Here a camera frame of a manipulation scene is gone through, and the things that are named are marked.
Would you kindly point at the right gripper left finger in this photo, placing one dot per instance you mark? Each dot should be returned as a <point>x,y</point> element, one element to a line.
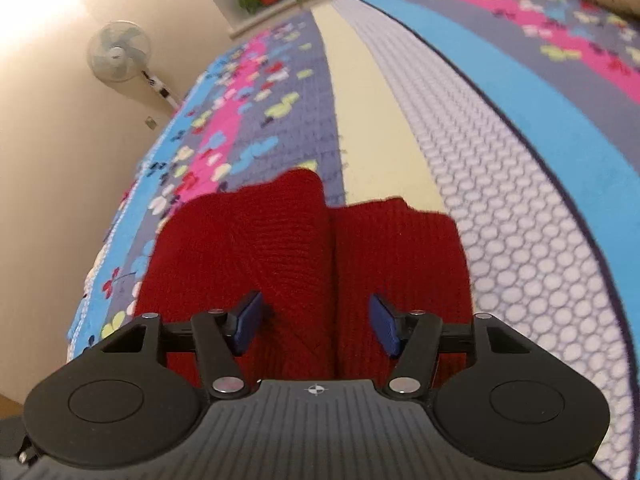
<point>141,391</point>

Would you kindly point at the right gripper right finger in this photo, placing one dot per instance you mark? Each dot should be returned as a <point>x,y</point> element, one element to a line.
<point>491,392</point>

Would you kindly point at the red knit sweater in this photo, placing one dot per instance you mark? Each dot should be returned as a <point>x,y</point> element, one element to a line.
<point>316,268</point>

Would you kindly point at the floral striped bed blanket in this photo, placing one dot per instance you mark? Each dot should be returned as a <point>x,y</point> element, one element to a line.
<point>519,118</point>

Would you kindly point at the white standing fan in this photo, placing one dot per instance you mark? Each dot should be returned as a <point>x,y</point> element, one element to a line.
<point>120,51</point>

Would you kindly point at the wall socket plate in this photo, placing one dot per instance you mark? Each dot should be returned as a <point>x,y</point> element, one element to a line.
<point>150,122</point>

